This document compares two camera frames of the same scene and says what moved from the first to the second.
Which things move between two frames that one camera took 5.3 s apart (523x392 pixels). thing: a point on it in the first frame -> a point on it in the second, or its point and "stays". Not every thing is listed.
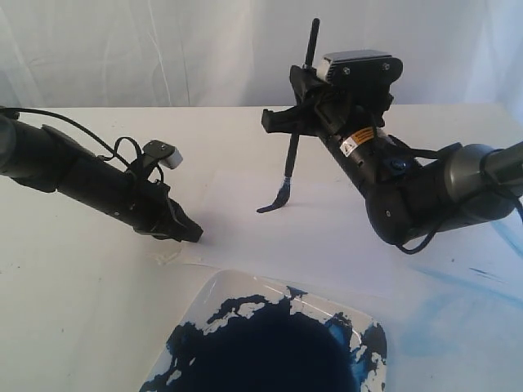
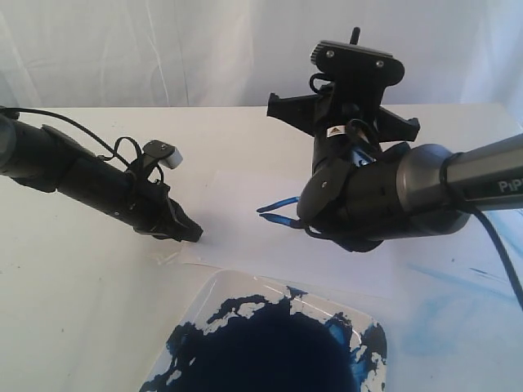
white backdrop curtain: x=239 y=53 stays
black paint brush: x=285 y=192 -> x=355 y=35
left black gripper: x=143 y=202 stays
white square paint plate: x=243 y=331 stays
